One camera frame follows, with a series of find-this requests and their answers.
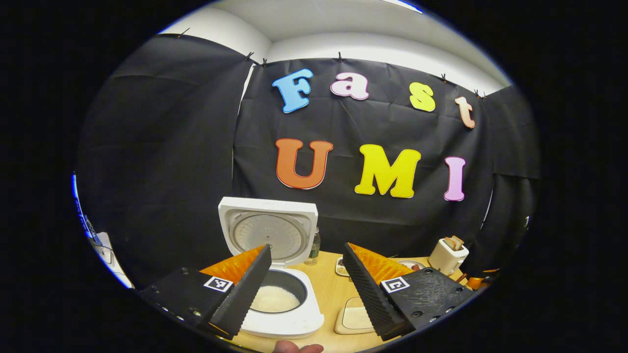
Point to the round white plate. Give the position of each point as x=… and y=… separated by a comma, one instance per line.
x=407, y=264

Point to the cream rectangular tray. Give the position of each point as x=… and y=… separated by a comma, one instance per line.
x=353, y=318

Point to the white rice cooker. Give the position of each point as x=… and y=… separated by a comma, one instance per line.
x=274, y=208

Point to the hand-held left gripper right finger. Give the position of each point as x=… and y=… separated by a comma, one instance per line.
x=368, y=289

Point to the clear plastic water bottle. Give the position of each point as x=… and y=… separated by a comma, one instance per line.
x=314, y=245

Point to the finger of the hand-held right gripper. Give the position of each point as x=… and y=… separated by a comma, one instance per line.
x=475, y=283

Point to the black backdrop cloth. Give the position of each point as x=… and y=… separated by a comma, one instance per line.
x=162, y=157

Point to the toasted bread slice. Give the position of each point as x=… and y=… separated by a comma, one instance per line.
x=449, y=242
x=458, y=240

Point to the long ceiling light panel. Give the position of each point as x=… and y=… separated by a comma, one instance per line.
x=405, y=4

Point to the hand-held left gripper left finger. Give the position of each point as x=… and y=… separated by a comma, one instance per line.
x=245, y=289

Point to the white rice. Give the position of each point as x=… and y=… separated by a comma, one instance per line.
x=274, y=299

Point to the white toaster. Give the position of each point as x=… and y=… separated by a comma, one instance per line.
x=444, y=260

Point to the white divided grain dish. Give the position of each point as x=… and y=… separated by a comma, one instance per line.
x=341, y=267

